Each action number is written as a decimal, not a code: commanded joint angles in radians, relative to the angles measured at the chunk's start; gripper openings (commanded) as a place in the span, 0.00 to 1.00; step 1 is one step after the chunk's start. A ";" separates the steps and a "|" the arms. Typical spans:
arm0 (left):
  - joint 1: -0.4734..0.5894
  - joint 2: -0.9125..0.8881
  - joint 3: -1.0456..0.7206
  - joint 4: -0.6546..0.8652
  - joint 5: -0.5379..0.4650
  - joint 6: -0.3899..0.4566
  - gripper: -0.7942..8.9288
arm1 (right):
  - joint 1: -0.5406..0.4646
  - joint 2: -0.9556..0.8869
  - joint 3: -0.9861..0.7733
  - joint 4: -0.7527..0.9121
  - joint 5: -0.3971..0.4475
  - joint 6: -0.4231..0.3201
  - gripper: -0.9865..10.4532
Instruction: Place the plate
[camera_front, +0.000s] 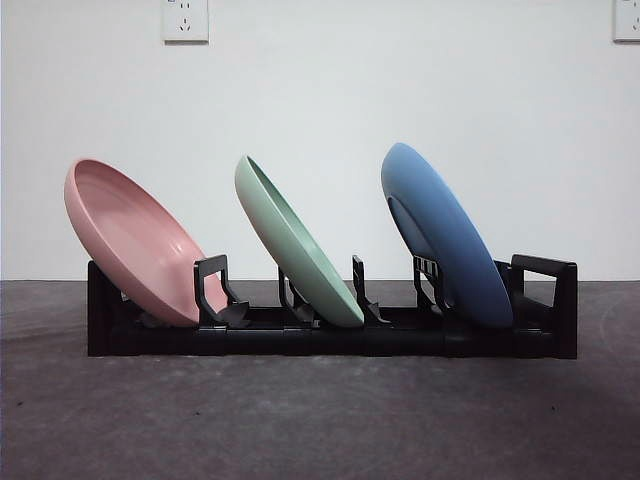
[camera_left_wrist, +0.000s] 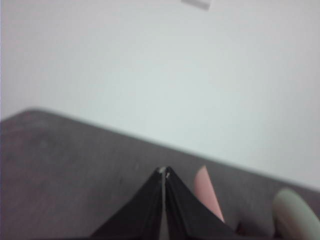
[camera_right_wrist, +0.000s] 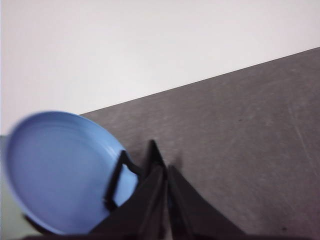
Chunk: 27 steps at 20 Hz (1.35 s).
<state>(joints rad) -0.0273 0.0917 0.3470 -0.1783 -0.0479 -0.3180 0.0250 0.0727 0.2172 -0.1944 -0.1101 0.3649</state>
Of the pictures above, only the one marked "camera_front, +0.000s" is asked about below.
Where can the blue round plate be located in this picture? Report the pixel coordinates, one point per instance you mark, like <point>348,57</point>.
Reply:
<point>450,225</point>

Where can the white wall socket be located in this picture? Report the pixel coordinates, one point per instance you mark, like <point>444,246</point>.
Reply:
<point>186,20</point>
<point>627,20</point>

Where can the green round plate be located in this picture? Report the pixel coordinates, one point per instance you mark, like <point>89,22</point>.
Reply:
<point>295,250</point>

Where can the pink round plate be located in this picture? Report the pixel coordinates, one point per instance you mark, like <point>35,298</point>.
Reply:
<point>125,235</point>

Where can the black plastic plate rack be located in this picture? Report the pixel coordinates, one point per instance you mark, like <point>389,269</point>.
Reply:
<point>300,345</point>

